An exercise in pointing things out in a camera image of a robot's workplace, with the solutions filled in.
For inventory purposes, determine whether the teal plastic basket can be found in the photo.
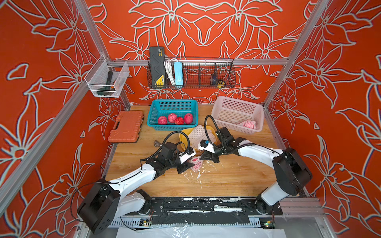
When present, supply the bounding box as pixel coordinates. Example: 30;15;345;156
147;99;198;131

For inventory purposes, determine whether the white coiled cable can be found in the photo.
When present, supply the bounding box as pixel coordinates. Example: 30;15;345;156
164;59;177;86

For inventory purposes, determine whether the black wire wall basket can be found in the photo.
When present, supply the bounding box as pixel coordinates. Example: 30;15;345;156
147;57;236;89

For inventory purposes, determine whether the clear acrylic wall box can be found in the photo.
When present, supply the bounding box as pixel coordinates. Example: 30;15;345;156
85;55;130;98

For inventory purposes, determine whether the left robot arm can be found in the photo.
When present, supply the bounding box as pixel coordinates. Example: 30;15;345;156
77;132;196;235

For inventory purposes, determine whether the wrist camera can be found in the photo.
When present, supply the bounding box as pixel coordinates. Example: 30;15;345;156
198;139;215;154
179;147;196;164

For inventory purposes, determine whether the yellow tape measure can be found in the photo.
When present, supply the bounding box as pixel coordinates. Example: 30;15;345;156
216;80;225;88

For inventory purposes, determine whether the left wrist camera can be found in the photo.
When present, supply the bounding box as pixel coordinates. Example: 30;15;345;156
179;147;196;164

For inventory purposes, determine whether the black rectangular device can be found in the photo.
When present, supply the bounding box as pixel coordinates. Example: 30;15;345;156
149;47;166;88

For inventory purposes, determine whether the white foam net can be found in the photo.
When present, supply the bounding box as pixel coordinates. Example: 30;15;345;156
188;125;207;149
206;130;216;143

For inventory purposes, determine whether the orange tool case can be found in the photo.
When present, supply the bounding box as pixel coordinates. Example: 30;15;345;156
108;111;144;143

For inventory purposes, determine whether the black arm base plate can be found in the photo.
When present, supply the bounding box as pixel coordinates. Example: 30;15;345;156
123;197;283;216

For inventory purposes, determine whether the small grey metal part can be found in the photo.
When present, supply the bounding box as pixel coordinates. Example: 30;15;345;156
153;140;161;147

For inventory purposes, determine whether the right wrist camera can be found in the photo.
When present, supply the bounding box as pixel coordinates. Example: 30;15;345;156
198;139;215;154

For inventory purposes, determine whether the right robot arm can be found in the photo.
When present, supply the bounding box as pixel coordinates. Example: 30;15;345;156
198;115;313;214

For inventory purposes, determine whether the red apple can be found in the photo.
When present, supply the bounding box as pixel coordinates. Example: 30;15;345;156
184;113;193;125
167;113;177;124

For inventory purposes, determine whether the light blue power bank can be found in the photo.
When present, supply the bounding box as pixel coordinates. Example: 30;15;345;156
174;61;184;88

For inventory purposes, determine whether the dark green tool handle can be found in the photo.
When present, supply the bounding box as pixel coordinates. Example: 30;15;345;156
97;71;114;96

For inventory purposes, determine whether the pink plastic basket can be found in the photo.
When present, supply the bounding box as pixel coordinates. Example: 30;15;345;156
211;96;264;134

